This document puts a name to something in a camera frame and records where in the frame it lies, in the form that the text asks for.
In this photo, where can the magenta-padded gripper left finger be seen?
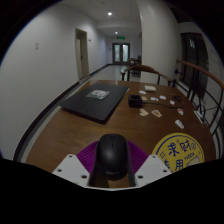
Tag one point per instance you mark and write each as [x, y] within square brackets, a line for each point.
[68, 168]

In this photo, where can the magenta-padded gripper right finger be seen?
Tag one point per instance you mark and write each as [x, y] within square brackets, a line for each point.
[153, 168]

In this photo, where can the black computer mouse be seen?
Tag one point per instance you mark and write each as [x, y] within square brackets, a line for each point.
[112, 156]

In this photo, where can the round yellow blue-printed mouse pad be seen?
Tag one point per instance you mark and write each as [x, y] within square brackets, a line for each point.
[178, 151]

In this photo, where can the small white oblong sticker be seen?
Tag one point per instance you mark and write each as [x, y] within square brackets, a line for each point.
[179, 124]

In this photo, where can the small orange white sticker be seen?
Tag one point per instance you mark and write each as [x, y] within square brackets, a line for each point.
[156, 113]

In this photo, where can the small beige sticker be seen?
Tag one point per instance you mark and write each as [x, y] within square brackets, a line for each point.
[143, 112]

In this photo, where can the small red white sticker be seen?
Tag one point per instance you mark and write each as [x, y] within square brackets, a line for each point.
[180, 111]

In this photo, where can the black closed laptop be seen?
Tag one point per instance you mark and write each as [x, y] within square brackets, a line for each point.
[95, 105]

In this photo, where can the white flat strip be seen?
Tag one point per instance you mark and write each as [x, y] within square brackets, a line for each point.
[199, 117]

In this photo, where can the small black box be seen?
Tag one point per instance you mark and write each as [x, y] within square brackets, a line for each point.
[135, 101]

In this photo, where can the pale sticker on laptop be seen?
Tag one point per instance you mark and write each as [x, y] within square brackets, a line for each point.
[98, 94]

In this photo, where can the small white box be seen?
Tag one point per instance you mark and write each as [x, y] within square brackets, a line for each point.
[150, 88]

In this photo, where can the wooden armchair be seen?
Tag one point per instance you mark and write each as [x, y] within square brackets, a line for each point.
[146, 69]

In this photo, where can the wooden-topped black metal railing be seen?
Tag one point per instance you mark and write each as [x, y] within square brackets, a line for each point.
[203, 71]

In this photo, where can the pale side door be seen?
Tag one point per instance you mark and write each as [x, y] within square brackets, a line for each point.
[82, 55]

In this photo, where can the dark window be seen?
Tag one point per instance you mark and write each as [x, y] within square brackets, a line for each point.
[195, 60]

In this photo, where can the glazed double door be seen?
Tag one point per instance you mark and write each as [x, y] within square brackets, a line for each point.
[121, 53]

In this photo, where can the green exit sign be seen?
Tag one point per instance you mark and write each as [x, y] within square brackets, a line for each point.
[121, 37]

